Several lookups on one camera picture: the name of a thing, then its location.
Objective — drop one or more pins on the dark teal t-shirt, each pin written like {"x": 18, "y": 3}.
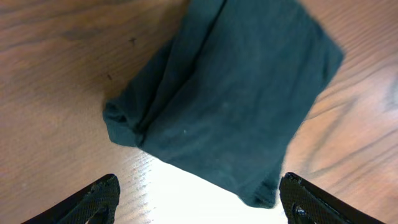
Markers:
{"x": 223, "y": 99}

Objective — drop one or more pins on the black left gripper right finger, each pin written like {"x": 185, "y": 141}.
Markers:
{"x": 305, "y": 203}

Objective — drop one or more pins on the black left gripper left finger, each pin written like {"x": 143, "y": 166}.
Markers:
{"x": 94, "y": 204}

